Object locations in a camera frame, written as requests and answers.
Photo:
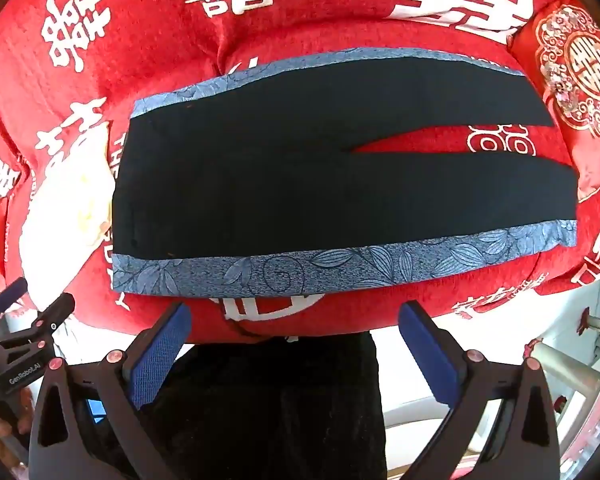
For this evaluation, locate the red printed blanket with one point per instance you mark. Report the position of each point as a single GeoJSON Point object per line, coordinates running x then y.
{"type": "Point", "coordinates": [330, 10]}

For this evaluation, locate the person's black clothing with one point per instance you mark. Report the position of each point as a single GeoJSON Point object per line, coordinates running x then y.
{"type": "Point", "coordinates": [270, 410]}

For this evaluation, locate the cream white cloth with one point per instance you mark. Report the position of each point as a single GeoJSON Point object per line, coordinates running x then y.
{"type": "Point", "coordinates": [65, 210]}

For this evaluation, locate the person's left hand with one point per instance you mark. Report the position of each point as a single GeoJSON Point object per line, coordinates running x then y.
{"type": "Point", "coordinates": [0, 435]}

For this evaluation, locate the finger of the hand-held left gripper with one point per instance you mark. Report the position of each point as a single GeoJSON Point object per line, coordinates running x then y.
{"type": "Point", "coordinates": [11, 292]}
{"type": "Point", "coordinates": [55, 312]}

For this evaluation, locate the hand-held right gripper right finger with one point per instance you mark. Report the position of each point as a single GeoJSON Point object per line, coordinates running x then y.
{"type": "Point", "coordinates": [430, 350]}

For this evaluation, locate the black pants with blue trim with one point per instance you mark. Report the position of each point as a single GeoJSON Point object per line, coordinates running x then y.
{"type": "Point", "coordinates": [290, 185]}

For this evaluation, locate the grey metal frame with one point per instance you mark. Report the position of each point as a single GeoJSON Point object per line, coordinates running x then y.
{"type": "Point", "coordinates": [565, 365]}

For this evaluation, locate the red gold embroidered cushion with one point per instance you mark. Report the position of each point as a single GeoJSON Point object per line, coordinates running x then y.
{"type": "Point", "coordinates": [580, 70]}

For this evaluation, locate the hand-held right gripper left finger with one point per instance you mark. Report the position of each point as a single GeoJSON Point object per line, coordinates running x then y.
{"type": "Point", "coordinates": [160, 350]}

